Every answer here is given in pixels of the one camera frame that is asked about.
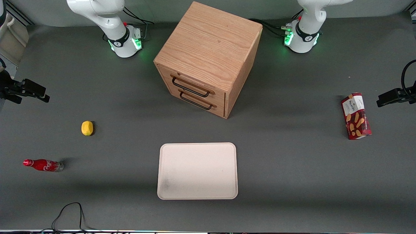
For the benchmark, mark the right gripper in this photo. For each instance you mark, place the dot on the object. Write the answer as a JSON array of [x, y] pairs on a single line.
[[7, 88]]

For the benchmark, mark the red coke bottle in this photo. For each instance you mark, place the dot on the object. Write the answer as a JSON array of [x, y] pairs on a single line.
[[44, 165]]

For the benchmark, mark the wooden two-drawer cabinet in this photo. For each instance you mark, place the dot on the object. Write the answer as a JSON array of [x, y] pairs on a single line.
[[208, 42]]

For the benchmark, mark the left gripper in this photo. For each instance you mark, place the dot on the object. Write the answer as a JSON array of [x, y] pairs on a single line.
[[407, 94]]

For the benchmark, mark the aluminium frame rail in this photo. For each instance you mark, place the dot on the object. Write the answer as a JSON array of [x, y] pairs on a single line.
[[19, 14], [412, 12]]

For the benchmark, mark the wooden drawer front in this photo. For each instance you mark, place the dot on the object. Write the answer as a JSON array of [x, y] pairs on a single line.
[[172, 94], [217, 94]]

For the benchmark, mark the red shortbread cookie box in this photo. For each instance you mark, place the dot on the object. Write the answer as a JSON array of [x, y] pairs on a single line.
[[356, 117]]

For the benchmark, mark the yellow lemon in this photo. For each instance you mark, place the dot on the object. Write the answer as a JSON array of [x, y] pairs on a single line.
[[87, 128]]

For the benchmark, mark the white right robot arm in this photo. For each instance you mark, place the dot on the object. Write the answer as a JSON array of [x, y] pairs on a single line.
[[113, 22]]

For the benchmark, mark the white plastic object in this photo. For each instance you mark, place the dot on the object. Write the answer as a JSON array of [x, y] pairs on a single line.
[[13, 39]]

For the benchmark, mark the beige plastic tray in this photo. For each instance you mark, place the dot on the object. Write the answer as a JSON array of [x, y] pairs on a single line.
[[198, 170]]

